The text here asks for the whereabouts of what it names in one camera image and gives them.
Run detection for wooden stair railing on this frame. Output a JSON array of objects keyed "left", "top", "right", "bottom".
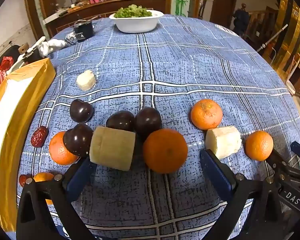
[{"left": 247, "top": 6, "right": 279, "bottom": 45}]

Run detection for white gloves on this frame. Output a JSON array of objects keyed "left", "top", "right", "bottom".
[{"left": 39, "top": 39, "right": 68, "bottom": 57}]

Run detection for white strip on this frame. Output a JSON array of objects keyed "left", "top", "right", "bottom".
[{"left": 42, "top": 12, "right": 70, "bottom": 25}]

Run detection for dried red date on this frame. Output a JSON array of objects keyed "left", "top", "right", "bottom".
[
  {"left": 31, "top": 126, "right": 49, "bottom": 148},
  {"left": 19, "top": 174, "right": 33, "bottom": 187}
]

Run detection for yellow-rimmed white tray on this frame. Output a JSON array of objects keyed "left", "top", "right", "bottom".
[{"left": 0, "top": 57, "right": 57, "bottom": 232}]

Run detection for wooden chair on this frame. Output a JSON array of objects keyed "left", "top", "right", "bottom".
[{"left": 198, "top": 0, "right": 210, "bottom": 19}]

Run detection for metal pole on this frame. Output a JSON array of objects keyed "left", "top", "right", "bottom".
[{"left": 256, "top": 24, "right": 288, "bottom": 53}]

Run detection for black pouch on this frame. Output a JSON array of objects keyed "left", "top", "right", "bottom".
[{"left": 73, "top": 21, "right": 95, "bottom": 43}]

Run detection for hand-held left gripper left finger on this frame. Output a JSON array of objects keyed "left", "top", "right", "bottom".
[{"left": 16, "top": 156, "right": 98, "bottom": 240}]

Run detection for golden pillar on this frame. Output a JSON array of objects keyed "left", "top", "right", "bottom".
[{"left": 275, "top": 0, "right": 300, "bottom": 73}]

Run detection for dark purple plum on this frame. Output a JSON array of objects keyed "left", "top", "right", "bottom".
[
  {"left": 134, "top": 107, "right": 163, "bottom": 142},
  {"left": 69, "top": 99, "right": 93, "bottom": 123},
  {"left": 63, "top": 123, "right": 94, "bottom": 157},
  {"left": 105, "top": 111, "right": 135, "bottom": 132}
]

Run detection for peeled banana piece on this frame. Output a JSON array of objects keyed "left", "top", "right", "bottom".
[
  {"left": 89, "top": 126, "right": 136, "bottom": 172},
  {"left": 205, "top": 126, "right": 242, "bottom": 160},
  {"left": 76, "top": 70, "right": 97, "bottom": 91}
]

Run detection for white hand tool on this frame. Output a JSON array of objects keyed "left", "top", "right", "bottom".
[{"left": 6, "top": 36, "right": 47, "bottom": 74}]

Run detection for white bowl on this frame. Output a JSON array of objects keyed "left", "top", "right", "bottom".
[{"left": 109, "top": 9, "right": 165, "bottom": 33}]

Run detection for chopped green vegetables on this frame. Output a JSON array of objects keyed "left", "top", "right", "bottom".
[{"left": 114, "top": 4, "right": 153, "bottom": 18}]

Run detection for wooden door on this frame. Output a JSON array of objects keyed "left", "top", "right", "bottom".
[{"left": 210, "top": 0, "right": 239, "bottom": 22}]

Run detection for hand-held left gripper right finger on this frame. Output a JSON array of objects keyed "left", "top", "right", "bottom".
[{"left": 200, "top": 149, "right": 278, "bottom": 240}]

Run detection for wooden cabinet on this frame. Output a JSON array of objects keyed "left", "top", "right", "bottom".
[{"left": 24, "top": 0, "right": 173, "bottom": 39}]

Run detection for mandarin orange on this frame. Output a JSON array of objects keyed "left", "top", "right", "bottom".
[
  {"left": 33, "top": 172, "right": 55, "bottom": 205},
  {"left": 190, "top": 99, "right": 223, "bottom": 130},
  {"left": 245, "top": 130, "right": 274, "bottom": 161},
  {"left": 49, "top": 131, "right": 79, "bottom": 165},
  {"left": 142, "top": 128, "right": 188, "bottom": 175}
]

